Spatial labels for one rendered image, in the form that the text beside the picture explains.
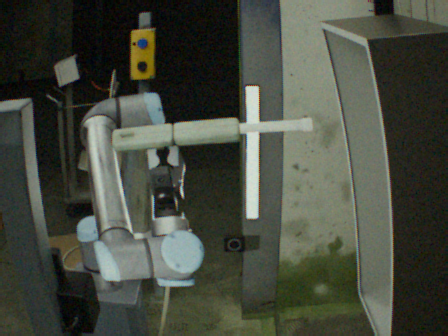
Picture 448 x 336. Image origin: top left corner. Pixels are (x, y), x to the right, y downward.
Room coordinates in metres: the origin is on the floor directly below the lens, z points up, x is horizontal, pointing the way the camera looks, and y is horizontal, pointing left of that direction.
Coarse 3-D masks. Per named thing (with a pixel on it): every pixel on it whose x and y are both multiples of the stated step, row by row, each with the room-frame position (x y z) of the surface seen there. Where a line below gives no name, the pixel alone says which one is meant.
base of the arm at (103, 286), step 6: (84, 270) 1.76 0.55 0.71; (90, 270) 1.73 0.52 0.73; (96, 270) 1.73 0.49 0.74; (96, 276) 1.73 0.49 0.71; (102, 276) 1.73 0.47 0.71; (96, 282) 1.72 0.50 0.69; (102, 282) 1.72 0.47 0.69; (108, 282) 1.73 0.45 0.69; (114, 282) 1.75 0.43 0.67; (120, 282) 1.76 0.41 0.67; (96, 288) 1.71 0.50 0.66; (102, 288) 1.71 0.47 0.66; (108, 288) 1.72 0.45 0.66; (114, 288) 1.73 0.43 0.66; (120, 288) 1.75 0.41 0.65
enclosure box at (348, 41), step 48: (336, 48) 1.93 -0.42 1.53; (384, 48) 1.33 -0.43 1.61; (432, 48) 1.34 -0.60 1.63; (384, 96) 1.33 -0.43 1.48; (432, 96) 1.34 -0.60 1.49; (384, 144) 1.35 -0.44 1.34; (432, 144) 1.34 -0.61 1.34; (384, 192) 1.94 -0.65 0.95; (432, 192) 1.34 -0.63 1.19; (384, 240) 1.94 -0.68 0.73; (432, 240) 1.34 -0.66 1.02; (384, 288) 1.91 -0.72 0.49; (432, 288) 1.35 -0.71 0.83
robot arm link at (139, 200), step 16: (128, 96) 1.57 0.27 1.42; (144, 96) 1.56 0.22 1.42; (128, 112) 1.52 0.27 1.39; (144, 112) 1.53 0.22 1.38; (160, 112) 1.54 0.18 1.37; (128, 160) 1.60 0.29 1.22; (144, 160) 1.60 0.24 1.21; (128, 176) 1.63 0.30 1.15; (144, 176) 1.63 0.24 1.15; (128, 192) 1.67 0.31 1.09; (144, 192) 1.66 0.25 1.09; (128, 208) 1.70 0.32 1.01; (144, 208) 1.70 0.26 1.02; (144, 224) 1.74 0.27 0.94
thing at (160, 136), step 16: (128, 128) 1.30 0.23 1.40; (144, 128) 1.29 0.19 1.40; (160, 128) 1.29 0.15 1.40; (176, 128) 1.29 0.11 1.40; (192, 128) 1.29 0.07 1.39; (208, 128) 1.28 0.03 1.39; (224, 128) 1.28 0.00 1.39; (240, 128) 1.29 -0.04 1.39; (256, 128) 1.29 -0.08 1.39; (272, 128) 1.29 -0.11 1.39; (288, 128) 1.29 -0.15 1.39; (304, 128) 1.29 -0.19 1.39; (112, 144) 1.28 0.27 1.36; (128, 144) 1.27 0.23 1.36; (144, 144) 1.28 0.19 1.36; (160, 144) 1.28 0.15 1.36; (192, 144) 1.30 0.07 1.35; (160, 160) 1.37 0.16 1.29
